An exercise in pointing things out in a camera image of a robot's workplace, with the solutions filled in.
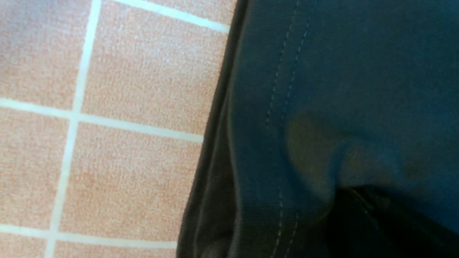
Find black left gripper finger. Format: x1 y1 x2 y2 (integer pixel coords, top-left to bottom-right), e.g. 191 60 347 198
326 187 459 258

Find pink checkered tablecloth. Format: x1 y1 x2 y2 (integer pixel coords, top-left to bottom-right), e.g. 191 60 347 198
0 0 236 258

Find dark gray long-sleeve shirt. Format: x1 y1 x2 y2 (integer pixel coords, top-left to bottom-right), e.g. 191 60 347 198
176 0 459 258

